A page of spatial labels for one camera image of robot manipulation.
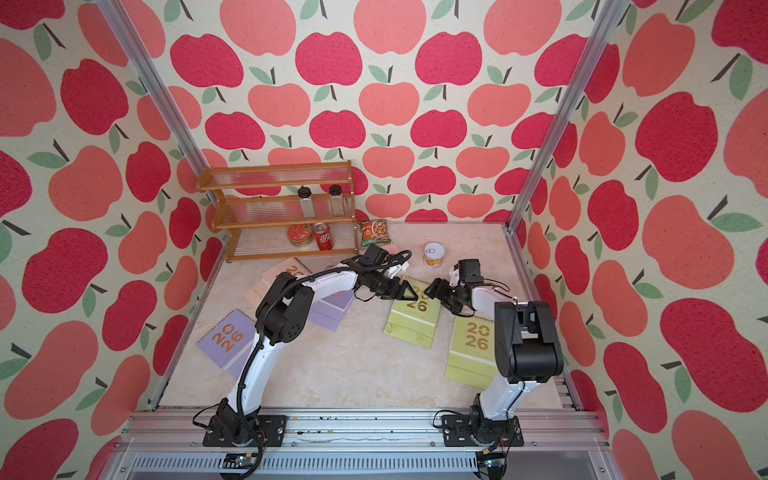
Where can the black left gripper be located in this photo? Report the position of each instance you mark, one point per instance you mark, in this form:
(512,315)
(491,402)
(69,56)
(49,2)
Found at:
(392,294)

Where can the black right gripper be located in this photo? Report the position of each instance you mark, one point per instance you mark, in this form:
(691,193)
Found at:
(439,290)

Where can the green calendar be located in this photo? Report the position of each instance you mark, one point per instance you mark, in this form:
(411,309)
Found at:
(414,321)
(471,358)

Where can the pink calendar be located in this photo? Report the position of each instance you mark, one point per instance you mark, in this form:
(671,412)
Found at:
(392,248)
(256,293)

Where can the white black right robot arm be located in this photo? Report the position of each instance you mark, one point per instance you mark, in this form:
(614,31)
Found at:
(526,350)

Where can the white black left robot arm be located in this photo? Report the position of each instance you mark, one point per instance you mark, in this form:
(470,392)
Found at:
(281,317)

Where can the small yellow pull-tab can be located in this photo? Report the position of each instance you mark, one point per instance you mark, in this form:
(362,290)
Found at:
(434,254)

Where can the green orange snack packet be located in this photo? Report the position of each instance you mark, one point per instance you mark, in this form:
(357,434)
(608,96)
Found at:
(375,232)

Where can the purple calendar centre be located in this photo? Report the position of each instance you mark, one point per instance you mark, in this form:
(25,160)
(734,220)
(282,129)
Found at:
(328,312)

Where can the purple calendar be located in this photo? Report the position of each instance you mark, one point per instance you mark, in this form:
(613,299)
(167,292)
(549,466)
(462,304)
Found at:
(328,312)
(229,342)

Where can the red soda can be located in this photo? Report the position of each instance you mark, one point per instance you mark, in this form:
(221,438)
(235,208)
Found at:
(323,236)

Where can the flat red tin can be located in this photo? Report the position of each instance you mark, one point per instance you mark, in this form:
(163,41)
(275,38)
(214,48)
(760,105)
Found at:
(300,234)

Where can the right glass spice jar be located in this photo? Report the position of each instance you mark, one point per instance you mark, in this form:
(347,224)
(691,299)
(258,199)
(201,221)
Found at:
(336,200)

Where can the glass spice jar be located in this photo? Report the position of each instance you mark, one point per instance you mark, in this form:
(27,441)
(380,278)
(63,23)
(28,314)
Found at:
(306,202)
(336,200)

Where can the wooden three-tier shelf rack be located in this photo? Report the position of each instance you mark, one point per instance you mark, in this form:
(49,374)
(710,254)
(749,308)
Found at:
(256,205)

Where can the left glass spice jar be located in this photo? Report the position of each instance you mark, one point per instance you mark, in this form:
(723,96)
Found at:
(306,202)

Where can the purple calendar left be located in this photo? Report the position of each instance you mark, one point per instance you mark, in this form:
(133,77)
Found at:
(229,342)

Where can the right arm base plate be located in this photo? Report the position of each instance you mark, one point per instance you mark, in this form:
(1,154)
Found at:
(463,431)

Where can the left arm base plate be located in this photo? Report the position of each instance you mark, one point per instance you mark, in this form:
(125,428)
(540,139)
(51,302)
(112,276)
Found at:
(223,433)

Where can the aluminium front rail frame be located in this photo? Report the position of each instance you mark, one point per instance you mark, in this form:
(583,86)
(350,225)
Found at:
(364,444)

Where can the right aluminium corner post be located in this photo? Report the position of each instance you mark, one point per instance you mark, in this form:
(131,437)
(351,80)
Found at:
(602,33)

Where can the aluminium corner post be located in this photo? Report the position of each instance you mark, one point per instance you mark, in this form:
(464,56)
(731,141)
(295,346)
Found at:
(130,40)
(602,33)

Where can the left aluminium corner post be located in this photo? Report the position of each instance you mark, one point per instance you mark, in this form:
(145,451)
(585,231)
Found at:
(130,40)

